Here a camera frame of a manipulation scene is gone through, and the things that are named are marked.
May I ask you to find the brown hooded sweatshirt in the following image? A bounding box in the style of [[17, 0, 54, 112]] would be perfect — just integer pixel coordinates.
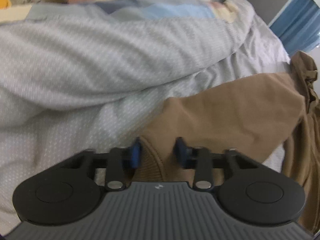
[[133, 51, 319, 233]]

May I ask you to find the white textured bed sheet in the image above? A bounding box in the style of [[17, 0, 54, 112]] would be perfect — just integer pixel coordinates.
[[1, 0, 289, 234]]

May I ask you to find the blue curtain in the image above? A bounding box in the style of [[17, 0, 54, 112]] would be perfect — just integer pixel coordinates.
[[271, 0, 320, 56]]

